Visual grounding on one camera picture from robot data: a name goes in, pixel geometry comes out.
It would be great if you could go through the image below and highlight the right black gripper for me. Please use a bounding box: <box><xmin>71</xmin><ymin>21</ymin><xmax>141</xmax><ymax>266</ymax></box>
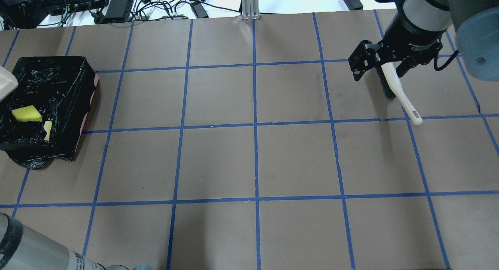
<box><xmin>348</xmin><ymin>13</ymin><xmax>444</xmax><ymax>81</ymax></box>

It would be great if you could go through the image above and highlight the beige hand brush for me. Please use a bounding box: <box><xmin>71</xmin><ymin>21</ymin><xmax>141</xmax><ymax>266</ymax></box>
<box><xmin>376</xmin><ymin>63</ymin><xmax>423</xmax><ymax>125</ymax></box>

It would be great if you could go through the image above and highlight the yellow sponge piece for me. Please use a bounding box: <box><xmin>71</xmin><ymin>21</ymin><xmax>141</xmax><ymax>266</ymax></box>
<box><xmin>11</xmin><ymin>105</ymin><xmax>43</xmax><ymax>122</ymax></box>

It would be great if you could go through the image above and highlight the beige plastic dustpan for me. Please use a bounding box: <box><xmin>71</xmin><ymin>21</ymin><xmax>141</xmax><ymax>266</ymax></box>
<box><xmin>0</xmin><ymin>66</ymin><xmax>19</xmax><ymax>102</ymax></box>

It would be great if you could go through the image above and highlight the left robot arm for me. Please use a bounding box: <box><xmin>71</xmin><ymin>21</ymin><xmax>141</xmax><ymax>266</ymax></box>
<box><xmin>0</xmin><ymin>213</ymin><xmax>127</xmax><ymax>270</ymax></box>

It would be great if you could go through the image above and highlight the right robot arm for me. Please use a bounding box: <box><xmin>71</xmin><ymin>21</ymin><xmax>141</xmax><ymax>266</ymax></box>
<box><xmin>348</xmin><ymin>0</ymin><xmax>498</xmax><ymax>81</ymax></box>

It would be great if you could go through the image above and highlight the bin with black bag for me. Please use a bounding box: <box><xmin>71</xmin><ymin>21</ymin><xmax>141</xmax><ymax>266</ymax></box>
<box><xmin>0</xmin><ymin>56</ymin><xmax>99</xmax><ymax>170</ymax></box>

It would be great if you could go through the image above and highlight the black power adapter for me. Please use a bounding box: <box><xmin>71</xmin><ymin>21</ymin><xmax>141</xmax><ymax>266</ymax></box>
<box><xmin>343</xmin><ymin>0</ymin><xmax>364</xmax><ymax>11</ymax></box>

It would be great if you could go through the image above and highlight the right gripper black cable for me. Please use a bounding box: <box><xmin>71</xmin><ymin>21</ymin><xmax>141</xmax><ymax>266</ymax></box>
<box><xmin>434</xmin><ymin>50</ymin><xmax>460</xmax><ymax>72</ymax></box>

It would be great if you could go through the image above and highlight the aluminium frame post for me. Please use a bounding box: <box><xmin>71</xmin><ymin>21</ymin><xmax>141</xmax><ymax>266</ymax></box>
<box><xmin>241</xmin><ymin>0</ymin><xmax>260</xmax><ymax>20</ymax></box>

